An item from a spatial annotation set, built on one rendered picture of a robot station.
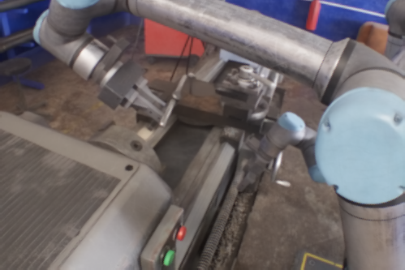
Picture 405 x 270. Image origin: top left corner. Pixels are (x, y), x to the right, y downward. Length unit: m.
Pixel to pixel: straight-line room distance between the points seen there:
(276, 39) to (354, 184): 0.26
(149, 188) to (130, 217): 0.07
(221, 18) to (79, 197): 0.39
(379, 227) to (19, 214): 0.51
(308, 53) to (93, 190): 0.41
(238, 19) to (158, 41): 3.69
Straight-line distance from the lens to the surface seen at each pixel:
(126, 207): 0.50
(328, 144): 0.33
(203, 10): 0.54
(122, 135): 0.83
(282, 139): 1.07
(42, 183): 0.55
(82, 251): 0.45
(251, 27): 0.50
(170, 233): 0.53
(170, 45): 4.18
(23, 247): 0.47
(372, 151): 0.33
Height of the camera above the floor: 1.71
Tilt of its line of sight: 34 degrees down
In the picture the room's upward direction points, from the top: 5 degrees clockwise
